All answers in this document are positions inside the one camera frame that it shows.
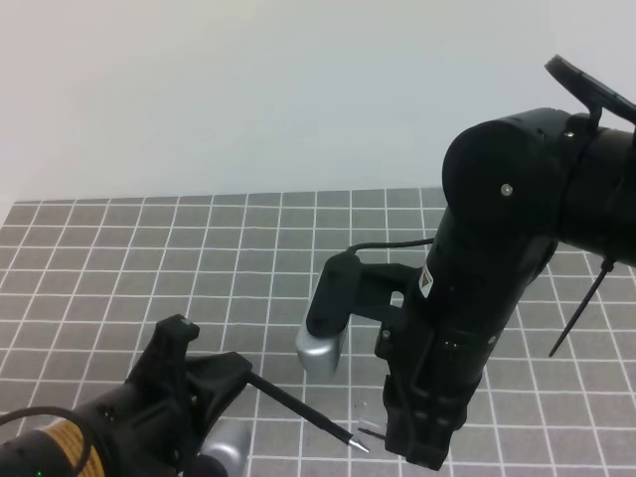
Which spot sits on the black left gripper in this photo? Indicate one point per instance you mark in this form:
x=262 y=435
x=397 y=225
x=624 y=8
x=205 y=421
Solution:
x=156 y=422

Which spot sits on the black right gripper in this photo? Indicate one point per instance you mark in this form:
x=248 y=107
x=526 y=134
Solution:
x=439 y=326

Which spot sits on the black pen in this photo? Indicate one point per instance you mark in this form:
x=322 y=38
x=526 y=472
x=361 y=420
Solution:
x=307 y=412

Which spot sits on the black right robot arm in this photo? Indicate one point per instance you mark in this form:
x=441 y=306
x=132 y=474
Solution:
x=515 y=189

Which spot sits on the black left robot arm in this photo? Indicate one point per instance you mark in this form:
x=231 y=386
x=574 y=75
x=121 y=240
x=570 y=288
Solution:
x=65 y=448

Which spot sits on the grey grid tablecloth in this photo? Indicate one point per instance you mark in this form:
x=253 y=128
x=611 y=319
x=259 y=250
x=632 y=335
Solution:
x=83 y=283

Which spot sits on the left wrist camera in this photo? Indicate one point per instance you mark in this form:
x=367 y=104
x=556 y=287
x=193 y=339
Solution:
x=224 y=452

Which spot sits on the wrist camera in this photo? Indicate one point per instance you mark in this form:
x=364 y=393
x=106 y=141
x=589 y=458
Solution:
x=320 y=338
x=224 y=452

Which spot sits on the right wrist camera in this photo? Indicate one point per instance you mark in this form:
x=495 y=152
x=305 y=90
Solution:
x=320 y=338

